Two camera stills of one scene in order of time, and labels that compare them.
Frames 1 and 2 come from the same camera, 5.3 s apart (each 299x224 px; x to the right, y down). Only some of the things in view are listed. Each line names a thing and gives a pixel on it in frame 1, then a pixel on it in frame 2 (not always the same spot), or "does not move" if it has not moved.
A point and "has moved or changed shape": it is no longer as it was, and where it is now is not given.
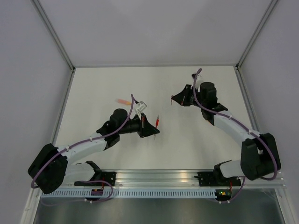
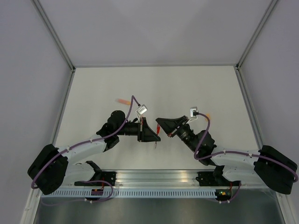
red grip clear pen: (157, 124) has moved or changed shape
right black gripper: (181, 98) to (170, 126)
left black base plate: (110, 177) does not move
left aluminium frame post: (39, 6) does not move
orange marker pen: (124, 101) does not move
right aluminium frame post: (254, 35) does not move
